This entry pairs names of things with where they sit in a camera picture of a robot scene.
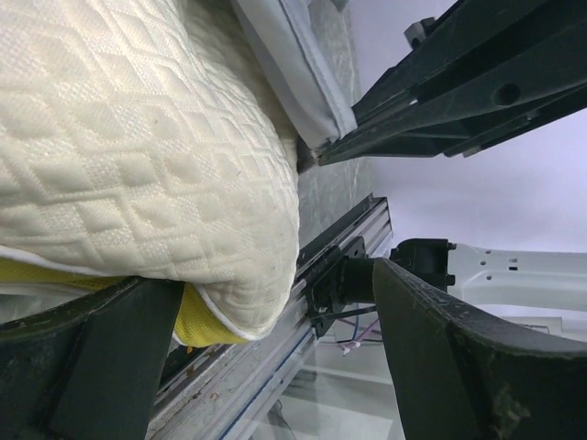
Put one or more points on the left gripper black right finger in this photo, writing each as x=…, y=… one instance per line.
x=461, y=373

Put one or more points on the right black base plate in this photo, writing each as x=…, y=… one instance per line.
x=339, y=286

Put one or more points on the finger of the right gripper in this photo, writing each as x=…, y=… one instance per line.
x=486, y=56
x=439, y=118

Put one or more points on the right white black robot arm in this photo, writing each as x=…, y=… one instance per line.
x=481, y=275

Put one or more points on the cream yellow pillow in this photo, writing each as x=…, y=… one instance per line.
x=141, y=138

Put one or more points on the grey pillowcase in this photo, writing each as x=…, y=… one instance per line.
x=287, y=49

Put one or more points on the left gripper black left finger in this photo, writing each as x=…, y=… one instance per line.
x=90, y=368

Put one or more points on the aluminium mounting rail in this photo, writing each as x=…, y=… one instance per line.
x=220, y=392

